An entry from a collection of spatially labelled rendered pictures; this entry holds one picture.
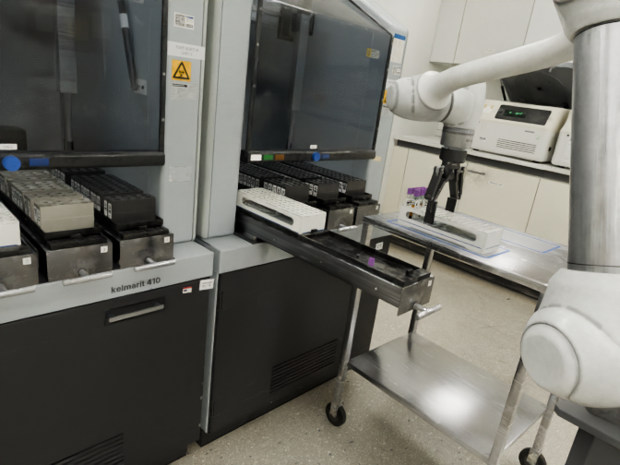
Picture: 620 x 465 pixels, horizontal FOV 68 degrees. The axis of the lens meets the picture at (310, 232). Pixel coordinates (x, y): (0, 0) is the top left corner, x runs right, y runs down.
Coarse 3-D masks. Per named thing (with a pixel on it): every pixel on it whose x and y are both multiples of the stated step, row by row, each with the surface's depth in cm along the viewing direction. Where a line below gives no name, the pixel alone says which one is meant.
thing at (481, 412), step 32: (384, 224) 142; (480, 256) 123; (512, 256) 127; (544, 256) 131; (352, 288) 155; (544, 288) 109; (352, 320) 158; (384, 352) 172; (416, 352) 175; (448, 352) 178; (384, 384) 154; (416, 384) 156; (448, 384) 159; (480, 384) 161; (512, 384) 118; (448, 416) 142; (480, 416) 144; (512, 416) 119; (544, 416) 155; (480, 448) 131
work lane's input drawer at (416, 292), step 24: (240, 216) 139; (264, 240) 132; (288, 240) 124; (312, 240) 119; (336, 240) 126; (312, 264) 119; (336, 264) 113; (360, 264) 109; (384, 264) 113; (408, 264) 112; (360, 288) 108; (384, 288) 103; (408, 288) 101; (432, 288) 110; (432, 312) 104
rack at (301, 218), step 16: (240, 192) 140; (256, 192) 141; (272, 192) 144; (256, 208) 138; (272, 208) 130; (288, 208) 129; (304, 208) 131; (288, 224) 126; (304, 224) 124; (320, 224) 128
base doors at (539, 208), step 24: (408, 168) 367; (480, 168) 325; (480, 192) 328; (504, 192) 316; (528, 192) 304; (552, 192) 294; (480, 216) 330; (504, 216) 318; (528, 216) 306; (552, 216) 295; (408, 240) 376; (552, 240) 297
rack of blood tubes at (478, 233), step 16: (400, 208) 144; (416, 208) 142; (416, 224) 140; (432, 224) 140; (448, 224) 132; (464, 224) 130; (480, 224) 133; (448, 240) 133; (464, 240) 129; (480, 240) 126; (496, 240) 129
